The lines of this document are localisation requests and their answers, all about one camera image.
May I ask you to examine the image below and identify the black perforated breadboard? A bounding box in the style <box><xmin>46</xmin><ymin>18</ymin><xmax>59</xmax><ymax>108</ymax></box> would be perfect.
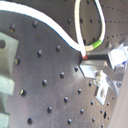
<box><xmin>0</xmin><ymin>0</ymin><xmax>128</xmax><ymax>128</ymax></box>

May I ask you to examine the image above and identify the grey-green cable clip fixture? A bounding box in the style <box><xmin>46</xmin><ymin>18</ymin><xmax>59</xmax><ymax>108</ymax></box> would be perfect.
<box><xmin>0</xmin><ymin>32</ymin><xmax>19</xmax><ymax>128</ymax></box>

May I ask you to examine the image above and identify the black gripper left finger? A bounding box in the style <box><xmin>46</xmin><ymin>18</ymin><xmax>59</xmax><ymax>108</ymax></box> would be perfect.
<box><xmin>81</xmin><ymin>50</ymin><xmax>110</xmax><ymax>65</ymax></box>

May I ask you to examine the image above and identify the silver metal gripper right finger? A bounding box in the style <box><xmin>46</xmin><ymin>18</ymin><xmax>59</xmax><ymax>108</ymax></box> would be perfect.
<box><xmin>80</xmin><ymin>62</ymin><xmax>124</xmax><ymax>105</ymax></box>

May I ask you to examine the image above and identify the white cable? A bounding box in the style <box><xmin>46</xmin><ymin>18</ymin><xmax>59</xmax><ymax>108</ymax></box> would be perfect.
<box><xmin>0</xmin><ymin>0</ymin><xmax>107</xmax><ymax>56</ymax></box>

